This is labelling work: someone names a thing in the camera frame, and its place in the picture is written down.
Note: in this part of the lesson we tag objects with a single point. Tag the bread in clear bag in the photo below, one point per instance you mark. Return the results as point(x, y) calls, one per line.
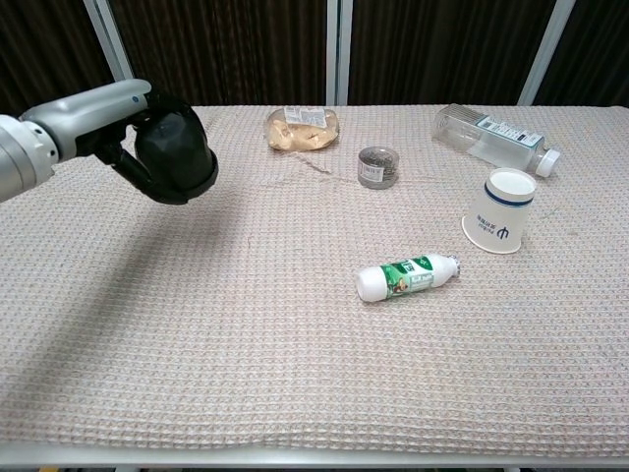
point(302, 133)

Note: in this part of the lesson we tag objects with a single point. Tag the white paper cup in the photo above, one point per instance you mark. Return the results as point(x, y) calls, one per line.
point(496, 216)

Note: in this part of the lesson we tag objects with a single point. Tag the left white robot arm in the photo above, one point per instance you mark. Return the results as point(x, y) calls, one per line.
point(19, 157)

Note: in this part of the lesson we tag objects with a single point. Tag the beige waffle tablecloth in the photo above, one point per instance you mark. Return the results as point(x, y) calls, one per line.
point(314, 354)

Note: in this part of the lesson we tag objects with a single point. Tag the white table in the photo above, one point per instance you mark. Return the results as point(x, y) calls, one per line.
point(314, 466)

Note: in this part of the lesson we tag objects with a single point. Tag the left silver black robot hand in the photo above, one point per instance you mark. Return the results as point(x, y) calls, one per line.
point(88, 115)

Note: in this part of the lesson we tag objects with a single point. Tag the dark brown partition panel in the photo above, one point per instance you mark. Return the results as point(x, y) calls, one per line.
point(442, 49)
point(221, 49)
point(594, 54)
point(39, 49)

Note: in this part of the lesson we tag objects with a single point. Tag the small white green drink bottle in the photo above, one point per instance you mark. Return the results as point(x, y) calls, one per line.
point(403, 277)

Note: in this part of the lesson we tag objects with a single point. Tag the black round object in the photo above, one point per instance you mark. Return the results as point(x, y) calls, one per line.
point(172, 147)

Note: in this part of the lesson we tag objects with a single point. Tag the grey metal partition post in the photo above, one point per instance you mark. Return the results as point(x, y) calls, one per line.
point(114, 49)
point(545, 54)
point(338, 49)

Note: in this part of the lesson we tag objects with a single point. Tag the clear plastic water bottle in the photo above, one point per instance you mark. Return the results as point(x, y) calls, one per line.
point(486, 137)

